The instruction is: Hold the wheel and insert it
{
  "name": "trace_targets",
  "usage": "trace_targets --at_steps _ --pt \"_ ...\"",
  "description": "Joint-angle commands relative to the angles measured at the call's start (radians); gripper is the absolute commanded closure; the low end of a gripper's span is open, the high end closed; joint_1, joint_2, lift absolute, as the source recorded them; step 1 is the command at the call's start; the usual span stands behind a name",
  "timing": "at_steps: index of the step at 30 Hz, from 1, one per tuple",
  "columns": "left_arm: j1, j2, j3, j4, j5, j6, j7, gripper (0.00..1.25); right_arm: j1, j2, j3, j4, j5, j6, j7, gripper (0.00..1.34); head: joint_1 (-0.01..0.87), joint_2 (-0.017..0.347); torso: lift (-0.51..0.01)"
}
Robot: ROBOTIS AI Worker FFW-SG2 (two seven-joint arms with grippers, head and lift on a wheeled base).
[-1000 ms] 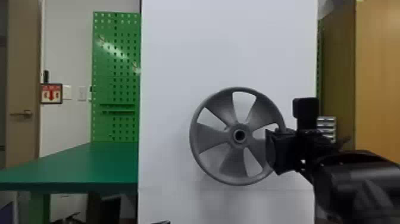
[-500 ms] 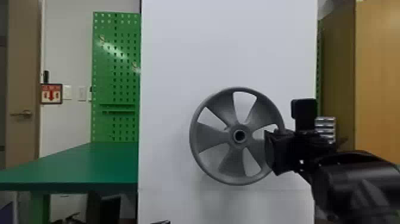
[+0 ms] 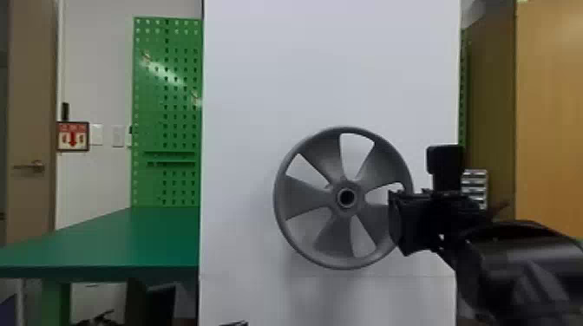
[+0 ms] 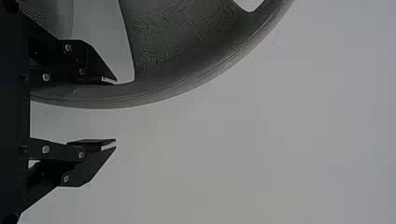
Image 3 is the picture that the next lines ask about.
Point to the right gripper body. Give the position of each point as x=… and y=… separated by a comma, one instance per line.
x=457, y=214

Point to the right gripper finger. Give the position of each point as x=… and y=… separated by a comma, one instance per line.
x=416, y=227
x=394, y=216

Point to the grey wheel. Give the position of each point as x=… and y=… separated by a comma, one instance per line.
x=314, y=200

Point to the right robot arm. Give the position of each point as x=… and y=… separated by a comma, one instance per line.
x=524, y=273

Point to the white drawer cabinet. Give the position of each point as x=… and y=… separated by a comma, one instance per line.
x=474, y=186

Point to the white panel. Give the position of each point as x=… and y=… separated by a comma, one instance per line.
x=319, y=68

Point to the beige door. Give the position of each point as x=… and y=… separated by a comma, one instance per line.
x=32, y=91

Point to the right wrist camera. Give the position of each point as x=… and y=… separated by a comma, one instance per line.
x=445, y=166

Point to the white wall switch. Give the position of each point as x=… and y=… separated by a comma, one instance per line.
x=96, y=134
x=118, y=135

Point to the red white wall sign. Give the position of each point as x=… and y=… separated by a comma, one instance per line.
x=73, y=136

